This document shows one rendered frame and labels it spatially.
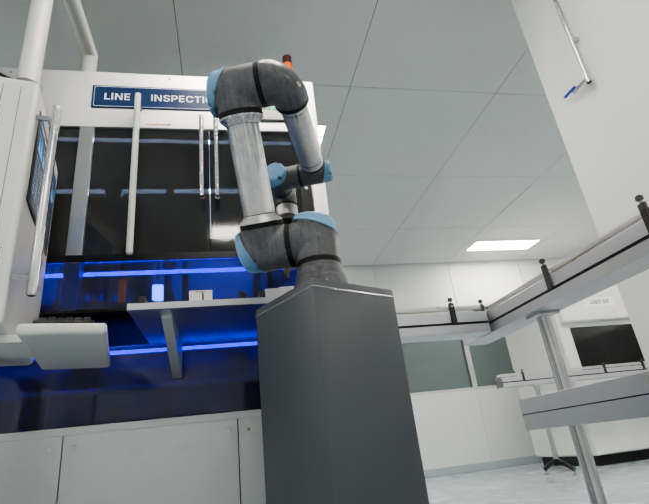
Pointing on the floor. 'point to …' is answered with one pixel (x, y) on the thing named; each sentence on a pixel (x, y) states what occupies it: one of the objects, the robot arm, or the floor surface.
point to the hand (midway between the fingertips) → (285, 273)
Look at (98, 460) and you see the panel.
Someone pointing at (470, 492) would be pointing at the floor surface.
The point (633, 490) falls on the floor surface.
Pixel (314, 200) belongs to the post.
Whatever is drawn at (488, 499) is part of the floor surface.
